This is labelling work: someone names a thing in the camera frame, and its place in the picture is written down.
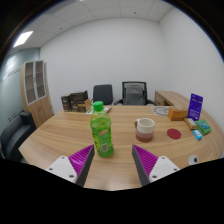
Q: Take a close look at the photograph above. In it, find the green packet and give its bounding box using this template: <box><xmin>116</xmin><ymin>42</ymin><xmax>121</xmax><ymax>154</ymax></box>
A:
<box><xmin>194</xmin><ymin>119</ymin><xmax>212</xmax><ymax>136</ymax></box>

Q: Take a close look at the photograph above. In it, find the tan packet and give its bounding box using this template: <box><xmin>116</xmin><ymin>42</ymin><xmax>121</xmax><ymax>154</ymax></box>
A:
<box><xmin>183</xmin><ymin>117</ymin><xmax>198</xmax><ymax>131</ymax></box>

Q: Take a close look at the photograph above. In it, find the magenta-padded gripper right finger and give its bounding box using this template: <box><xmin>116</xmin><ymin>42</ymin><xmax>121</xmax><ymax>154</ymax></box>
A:
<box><xmin>131</xmin><ymin>144</ymin><xmax>181</xmax><ymax>187</ymax></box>

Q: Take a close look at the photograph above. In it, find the black mesh office chair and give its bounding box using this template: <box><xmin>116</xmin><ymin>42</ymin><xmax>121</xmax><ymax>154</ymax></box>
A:
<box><xmin>114</xmin><ymin>80</ymin><xmax>156</xmax><ymax>107</ymax></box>

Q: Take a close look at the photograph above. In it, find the orange-brown box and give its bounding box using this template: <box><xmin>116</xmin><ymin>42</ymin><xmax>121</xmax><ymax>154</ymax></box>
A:
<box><xmin>167</xmin><ymin>106</ymin><xmax>189</xmax><ymax>122</ymax></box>

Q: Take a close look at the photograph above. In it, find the purple stand-up pouch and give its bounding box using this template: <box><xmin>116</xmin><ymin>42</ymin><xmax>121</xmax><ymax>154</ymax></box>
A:
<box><xmin>187</xmin><ymin>93</ymin><xmax>204</xmax><ymax>122</ymax></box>

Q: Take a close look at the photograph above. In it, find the wide dark brown box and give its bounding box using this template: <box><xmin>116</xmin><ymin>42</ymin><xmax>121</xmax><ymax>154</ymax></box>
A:
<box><xmin>69</xmin><ymin>90</ymin><xmax>89</xmax><ymax>103</ymax></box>

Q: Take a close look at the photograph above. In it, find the round grey paper disc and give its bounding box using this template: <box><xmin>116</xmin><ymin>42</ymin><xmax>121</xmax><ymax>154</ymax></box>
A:
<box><xmin>153</xmin><ymin>105</ymin><xmax>173</xmax><ymax>117</ymax></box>

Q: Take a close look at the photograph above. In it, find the green drink bottle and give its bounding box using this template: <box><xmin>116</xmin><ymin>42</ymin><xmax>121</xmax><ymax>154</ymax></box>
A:
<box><xmin>89</xmin><ymin>100</ymin><xmax>115</xmax><ymax>158</ymax></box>

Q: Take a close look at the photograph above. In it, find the brown cardboard box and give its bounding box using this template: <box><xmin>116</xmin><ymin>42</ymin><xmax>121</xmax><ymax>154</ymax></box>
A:
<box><xmin>69</xmin><ymin>98</ymin><xmax>93</xmax><ymax>113</ymax></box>

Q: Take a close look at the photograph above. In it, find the wooden side desk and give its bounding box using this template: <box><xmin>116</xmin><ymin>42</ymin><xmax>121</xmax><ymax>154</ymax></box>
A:
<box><xmin>154</xmin><ymin>90</ymin><xmax>191</xmax><ymax>109</ymax></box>

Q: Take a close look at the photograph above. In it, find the flat round red coaster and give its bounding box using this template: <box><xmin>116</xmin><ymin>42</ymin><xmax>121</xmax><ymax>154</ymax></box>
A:
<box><xmin>166</xmin><ymin>128</ymin><xmax>182</xmax><ymax>140</ymax></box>

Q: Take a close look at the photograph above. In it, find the small dark brown box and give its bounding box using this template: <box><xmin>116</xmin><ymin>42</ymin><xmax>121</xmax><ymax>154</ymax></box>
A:
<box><xmin>60</xmin><ymin>94</ymin><xmax>72</xmax><ymax>112</ymax></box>

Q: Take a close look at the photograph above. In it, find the wooden shelf cabinet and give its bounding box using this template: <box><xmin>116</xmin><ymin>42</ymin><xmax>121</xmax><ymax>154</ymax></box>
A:
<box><xmin>19</xmin><ymin>59</ymin><xmax>54</xmax><ymax>128</ymax></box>

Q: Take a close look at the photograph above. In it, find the white and brown mug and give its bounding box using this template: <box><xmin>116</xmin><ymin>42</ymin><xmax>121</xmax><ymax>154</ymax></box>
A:
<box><xmin>134</xmin><ymin>117</ymin><xmax>156</xmax><ymax>143</ymax></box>

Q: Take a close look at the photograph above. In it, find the small white round object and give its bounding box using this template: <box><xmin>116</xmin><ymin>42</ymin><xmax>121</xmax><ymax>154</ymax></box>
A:
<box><xmin>187</xmin><ymin>154</ymin><xmax>200</xmax><ymax>166</ymax></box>

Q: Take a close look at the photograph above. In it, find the small blue packet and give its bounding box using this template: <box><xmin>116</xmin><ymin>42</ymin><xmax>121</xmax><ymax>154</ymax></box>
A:
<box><xmin>192</xmin><ymin>129</ymin><xmax>204</xmax><ymax>141</ymax></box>

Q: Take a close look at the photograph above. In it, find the ceiling light panel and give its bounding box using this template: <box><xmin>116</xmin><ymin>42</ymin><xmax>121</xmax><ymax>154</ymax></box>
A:
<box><xmin>13</xmin><ymin>30</ymin><xmax>34</xmax><ymax>48</ymax></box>

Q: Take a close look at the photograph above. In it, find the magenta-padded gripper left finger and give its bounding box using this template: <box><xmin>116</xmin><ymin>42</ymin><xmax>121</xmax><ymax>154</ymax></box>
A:
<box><xmin>46</xmin><ymin>144</ymin><xmax>96</xmax><ymax>188</ymax></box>

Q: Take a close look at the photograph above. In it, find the black armchair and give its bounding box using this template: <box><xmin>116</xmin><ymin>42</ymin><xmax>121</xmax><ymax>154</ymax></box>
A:
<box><xmin>0</xmin><ymin>111</ymin><xmax>37</xmax><ymax>163</ymax></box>

